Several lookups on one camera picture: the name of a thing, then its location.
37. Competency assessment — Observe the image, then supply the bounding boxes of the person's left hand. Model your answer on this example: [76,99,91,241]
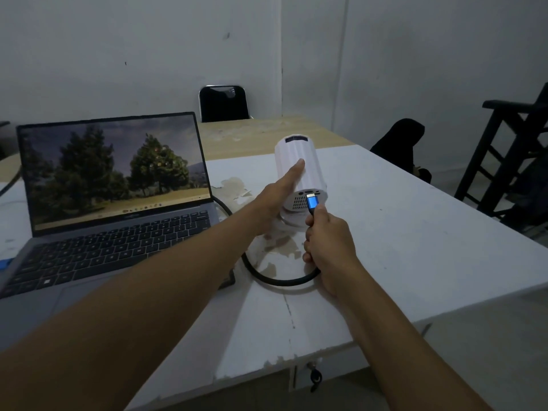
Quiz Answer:
[247,158,307,237]

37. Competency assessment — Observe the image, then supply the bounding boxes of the person's right hand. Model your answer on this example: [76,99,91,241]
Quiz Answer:
[302,209,365,298]

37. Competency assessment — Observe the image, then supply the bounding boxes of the white cylindrical projector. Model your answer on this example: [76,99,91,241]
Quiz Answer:
[274,134,329,231]

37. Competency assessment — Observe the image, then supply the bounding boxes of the black cable with blue plug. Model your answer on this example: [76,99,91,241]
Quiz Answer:
[211,192,323,288]

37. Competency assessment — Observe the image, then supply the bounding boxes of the person's right forearm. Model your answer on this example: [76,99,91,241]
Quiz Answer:
[331,262,494,411]

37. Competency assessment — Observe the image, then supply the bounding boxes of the person's left forearm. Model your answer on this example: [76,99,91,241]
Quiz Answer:
[0,200,275,411]

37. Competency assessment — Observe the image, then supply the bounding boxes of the black chair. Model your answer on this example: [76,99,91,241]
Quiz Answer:
[199,85,250,124]

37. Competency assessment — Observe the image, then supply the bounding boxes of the keys in drawer lock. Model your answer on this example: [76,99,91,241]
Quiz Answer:
[306,363,323,394]

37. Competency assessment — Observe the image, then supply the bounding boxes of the grey laptop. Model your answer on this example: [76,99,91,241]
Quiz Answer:
[0,111,237,352]

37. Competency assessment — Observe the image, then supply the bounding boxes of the black wooden rack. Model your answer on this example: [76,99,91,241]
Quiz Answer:
[454,83,548,237]

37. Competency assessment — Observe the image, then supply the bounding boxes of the thin black cable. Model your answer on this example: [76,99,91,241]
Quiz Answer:
[0,166,23,198]

